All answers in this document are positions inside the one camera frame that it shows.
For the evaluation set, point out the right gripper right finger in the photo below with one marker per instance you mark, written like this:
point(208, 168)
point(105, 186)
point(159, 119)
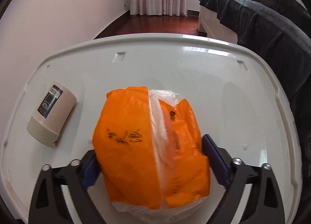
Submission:
point(264, 204)

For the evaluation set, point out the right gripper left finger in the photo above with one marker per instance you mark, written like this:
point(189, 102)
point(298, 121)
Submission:
point(48, 204)

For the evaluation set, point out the beige cylindrical bottle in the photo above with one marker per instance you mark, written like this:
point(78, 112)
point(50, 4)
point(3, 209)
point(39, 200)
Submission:
point(47, 121)

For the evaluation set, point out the orange plastic bag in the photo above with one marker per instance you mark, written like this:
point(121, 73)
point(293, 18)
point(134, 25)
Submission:
point(148, 145)

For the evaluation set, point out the white plastic bin lid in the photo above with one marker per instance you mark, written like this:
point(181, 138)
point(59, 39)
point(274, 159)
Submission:
point(236, 97)

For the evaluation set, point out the white bed frame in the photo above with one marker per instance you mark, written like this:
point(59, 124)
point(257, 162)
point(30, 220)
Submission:
point(209, 24)

